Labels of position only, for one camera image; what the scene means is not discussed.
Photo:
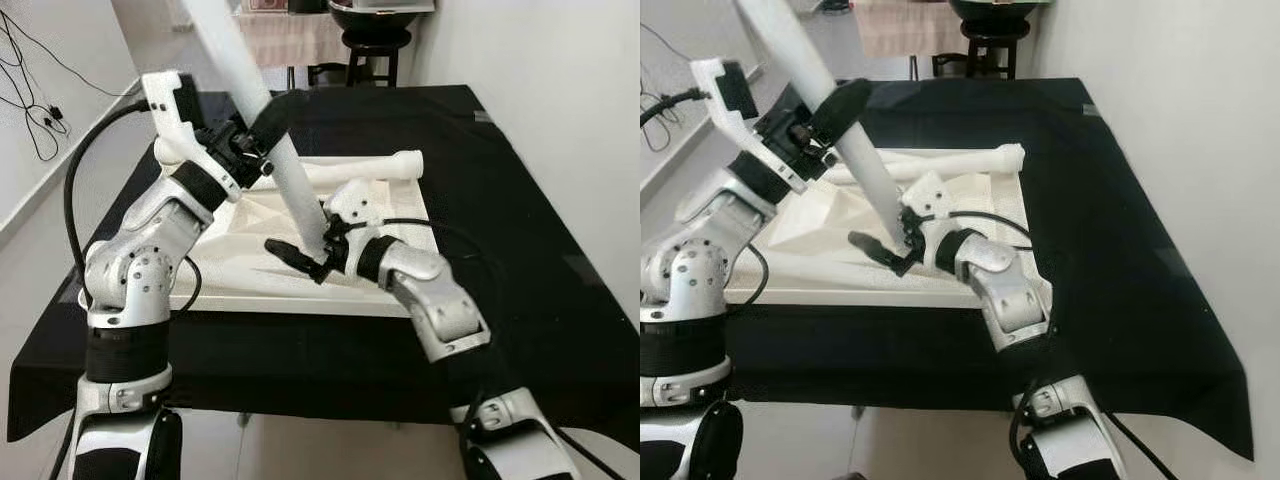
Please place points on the black round stool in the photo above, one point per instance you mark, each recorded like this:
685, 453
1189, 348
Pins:
995, 42
375, 40

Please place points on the white plastic table top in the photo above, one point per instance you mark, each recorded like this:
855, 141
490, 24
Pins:
250, 225
820, 225

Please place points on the black bowl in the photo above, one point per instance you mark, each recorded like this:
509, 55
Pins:
380, 15
1000, 10

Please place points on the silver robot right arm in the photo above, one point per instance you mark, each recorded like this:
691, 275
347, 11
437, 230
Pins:
440, 300
1005, 290

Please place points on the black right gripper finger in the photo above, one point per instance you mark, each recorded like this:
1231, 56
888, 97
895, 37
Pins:
875, 250
290, 256

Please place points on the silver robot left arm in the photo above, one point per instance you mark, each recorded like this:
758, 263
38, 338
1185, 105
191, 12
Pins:
130, 270
690, 270

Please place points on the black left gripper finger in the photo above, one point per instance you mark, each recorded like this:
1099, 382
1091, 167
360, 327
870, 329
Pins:
842, 108
270, 122

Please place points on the beige cloth covered table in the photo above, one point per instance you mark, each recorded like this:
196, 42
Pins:
905, 30
290, 40

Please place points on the black tablecloth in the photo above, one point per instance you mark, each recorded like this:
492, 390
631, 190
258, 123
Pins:
1120, 300
520, 300

